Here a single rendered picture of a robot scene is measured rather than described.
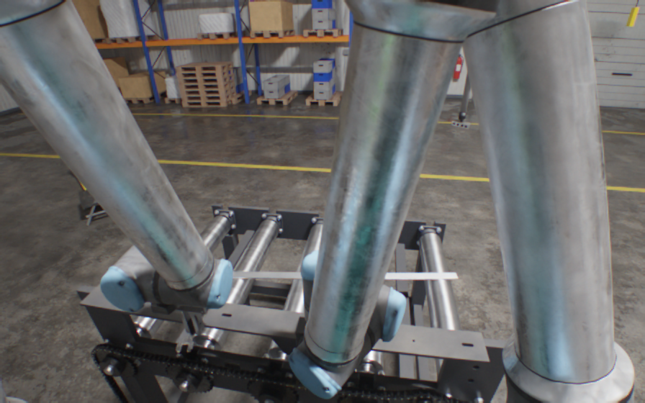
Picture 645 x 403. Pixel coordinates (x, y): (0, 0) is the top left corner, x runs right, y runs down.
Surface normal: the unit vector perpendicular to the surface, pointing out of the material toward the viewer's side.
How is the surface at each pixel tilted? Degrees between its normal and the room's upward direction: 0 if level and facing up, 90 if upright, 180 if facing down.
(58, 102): 106
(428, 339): 0
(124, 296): 90
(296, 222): 90
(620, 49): 90
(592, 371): 76
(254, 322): 0
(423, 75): 97
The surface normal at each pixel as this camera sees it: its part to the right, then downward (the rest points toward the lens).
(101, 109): 0.91, 0.29
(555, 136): -0.32, 0.34
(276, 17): -0.17, 0.49
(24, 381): -0.01, -0.87
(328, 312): -0.47, 0.47
